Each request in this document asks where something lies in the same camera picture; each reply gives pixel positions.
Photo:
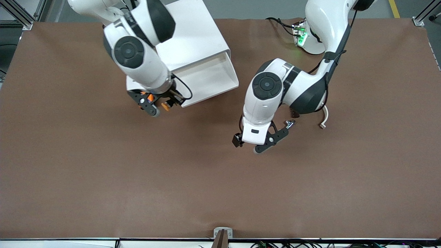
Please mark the grey metal mount bracket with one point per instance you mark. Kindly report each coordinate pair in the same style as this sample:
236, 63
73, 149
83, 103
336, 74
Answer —
216, 233

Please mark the brown terminal block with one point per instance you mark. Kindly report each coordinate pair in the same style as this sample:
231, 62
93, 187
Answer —
294, 114

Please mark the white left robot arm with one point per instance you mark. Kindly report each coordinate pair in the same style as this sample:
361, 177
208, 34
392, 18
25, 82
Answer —
262, 110

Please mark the silver metal switch part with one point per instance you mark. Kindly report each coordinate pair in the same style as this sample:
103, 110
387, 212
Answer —
292, 122

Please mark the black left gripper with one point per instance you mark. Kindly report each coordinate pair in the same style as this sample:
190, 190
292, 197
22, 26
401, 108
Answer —
236, 139

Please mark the orange push button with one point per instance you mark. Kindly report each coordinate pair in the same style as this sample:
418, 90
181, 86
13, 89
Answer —
166, 106

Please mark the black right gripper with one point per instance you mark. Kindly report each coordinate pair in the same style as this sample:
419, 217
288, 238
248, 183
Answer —
162, 97

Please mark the white curved plastic bracket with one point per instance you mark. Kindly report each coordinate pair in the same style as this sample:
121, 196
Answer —
326, 119

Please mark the orange button enclosure box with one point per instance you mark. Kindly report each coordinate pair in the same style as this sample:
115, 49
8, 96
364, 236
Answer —
150, 98

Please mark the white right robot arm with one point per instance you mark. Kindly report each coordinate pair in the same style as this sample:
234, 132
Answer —
137, 65

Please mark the brown paper table cover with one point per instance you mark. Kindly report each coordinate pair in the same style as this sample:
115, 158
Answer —
220, 172

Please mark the white plastic drawer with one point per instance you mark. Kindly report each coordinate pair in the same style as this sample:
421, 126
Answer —
206, 82

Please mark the white drawer cabinet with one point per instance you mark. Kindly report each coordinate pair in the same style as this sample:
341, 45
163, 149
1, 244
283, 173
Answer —
200, 31

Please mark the white table edge rail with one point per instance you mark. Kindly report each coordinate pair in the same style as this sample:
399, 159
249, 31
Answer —
69, 244

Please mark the aluminium frame profile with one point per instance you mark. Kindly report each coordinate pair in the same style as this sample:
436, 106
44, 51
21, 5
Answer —
418, 21
27, 24

